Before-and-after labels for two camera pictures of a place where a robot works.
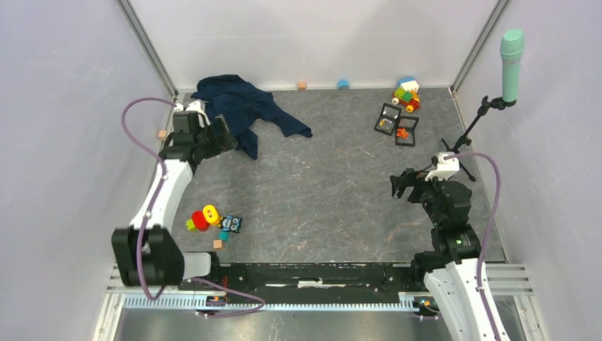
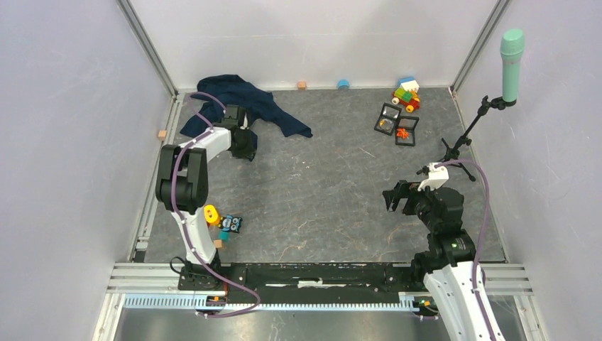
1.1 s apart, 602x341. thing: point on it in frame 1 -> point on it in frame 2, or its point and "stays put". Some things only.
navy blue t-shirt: [243, 106] stays put
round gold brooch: [385, 123] stays put
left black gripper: [224, 143] -> [246, 153]
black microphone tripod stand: [500, 102] stays put
